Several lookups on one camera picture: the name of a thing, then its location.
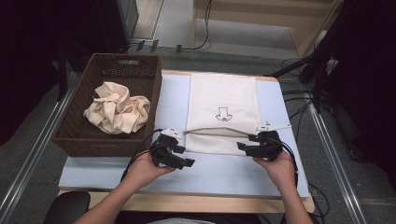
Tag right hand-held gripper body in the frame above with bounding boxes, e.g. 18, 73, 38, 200
248, 121, 292, 162

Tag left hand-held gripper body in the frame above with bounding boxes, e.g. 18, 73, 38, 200
149, 126, 183, 168

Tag white drawstring bag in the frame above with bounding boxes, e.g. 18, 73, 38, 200
183, 72, 292, 156

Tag cream cloth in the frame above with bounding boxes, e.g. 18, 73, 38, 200
82, 81, 151, 135

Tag brown wicker basket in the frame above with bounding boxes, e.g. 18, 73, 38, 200
51, 52, 163, 158

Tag person's right hand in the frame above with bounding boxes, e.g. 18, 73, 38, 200
252, 150, 297, 189

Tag person's left hand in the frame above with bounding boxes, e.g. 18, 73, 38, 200
126, 150, 177, 189

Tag pale blue table board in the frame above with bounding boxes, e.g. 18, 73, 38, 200
58, 73, 311, 200

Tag person's grey clothing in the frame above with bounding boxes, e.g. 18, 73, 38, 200
146, 217, 217, 224

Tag black tripod stand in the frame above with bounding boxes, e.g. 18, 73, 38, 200
263, 0, 354, 114

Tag black plugs on floor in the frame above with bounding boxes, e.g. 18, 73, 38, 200
134, 38, 161, 53

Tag black chair armrest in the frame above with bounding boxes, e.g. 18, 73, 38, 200
42, 190, 92, 224

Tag left hand-held gripper black cable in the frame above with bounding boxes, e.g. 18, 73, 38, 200
120, 128, 164, 183

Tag hand-held gripper black cable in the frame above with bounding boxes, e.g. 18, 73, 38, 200
120, 128, 164, 183
274, 136, 301, 189

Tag right hand-held gripper black cable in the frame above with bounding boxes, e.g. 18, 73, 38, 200
274, 136, 301, 189

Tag black floor cables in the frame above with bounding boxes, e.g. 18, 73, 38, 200
280, 57, 316, 126

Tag metal floor rail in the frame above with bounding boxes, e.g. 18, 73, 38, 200
0, 72, 80, 224
305, 92, 369, 224

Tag thin black hanging cable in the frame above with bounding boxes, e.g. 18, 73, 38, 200
155, 0, 213, 52

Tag light wooden frame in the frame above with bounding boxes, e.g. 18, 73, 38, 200
191, 0, 344, 59

